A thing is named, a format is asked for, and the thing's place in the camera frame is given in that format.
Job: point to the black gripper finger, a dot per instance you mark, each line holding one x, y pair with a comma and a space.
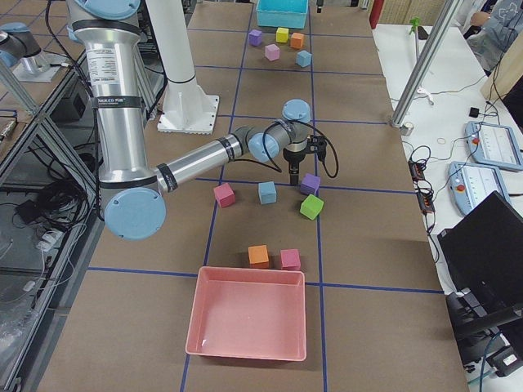
293, 176

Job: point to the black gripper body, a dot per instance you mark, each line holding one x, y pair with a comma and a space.
292, 157

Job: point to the blue foam block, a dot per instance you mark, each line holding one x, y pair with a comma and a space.
267, 192
303, 59

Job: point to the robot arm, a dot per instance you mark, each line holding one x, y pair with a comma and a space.
21, 52
131, 190

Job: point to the purple foam block right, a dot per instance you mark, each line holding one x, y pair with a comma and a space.
310, 184

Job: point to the purple foam block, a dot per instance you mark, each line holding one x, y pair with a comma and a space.
255, 37
310, 184

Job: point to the green foam block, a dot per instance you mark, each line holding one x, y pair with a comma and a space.
311, 207

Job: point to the magenta foam block right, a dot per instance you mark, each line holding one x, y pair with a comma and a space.
224, 195

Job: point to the magenta foam block near bin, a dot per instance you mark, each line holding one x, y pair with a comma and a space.
290, 259

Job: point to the orange foam block right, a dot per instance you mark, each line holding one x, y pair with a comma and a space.
258, 257

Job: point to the orange foam block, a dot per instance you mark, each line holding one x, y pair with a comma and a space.
258, 257
297, 41

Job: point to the light pink foam block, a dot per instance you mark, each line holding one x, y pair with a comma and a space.
272, 52

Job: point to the orange foam block left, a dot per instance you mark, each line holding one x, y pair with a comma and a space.
297, 41

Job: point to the yellow foam block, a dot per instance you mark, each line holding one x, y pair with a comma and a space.
282, 35

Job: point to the purple foam block left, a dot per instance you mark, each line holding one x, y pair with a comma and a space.
255, 37

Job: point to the cyan plastic bin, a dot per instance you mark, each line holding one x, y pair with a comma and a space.
282, 13

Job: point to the pink plastic bin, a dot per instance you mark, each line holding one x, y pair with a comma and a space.
248, 314

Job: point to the teach pendant near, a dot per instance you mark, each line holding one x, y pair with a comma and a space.
471, 183

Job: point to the teach pendant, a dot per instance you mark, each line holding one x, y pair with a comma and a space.
494, 145
471, 183

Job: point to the teach pendant far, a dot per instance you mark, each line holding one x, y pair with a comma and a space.
494, 145

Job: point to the black laptop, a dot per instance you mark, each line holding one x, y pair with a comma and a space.
483, 251

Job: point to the seated person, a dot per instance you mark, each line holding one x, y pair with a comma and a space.
498, 29

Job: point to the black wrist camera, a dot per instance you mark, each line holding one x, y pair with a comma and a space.
317, 145

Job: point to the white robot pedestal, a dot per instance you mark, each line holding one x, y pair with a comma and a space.
186, 107

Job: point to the aluminium frame post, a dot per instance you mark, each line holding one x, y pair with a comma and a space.
428, 53

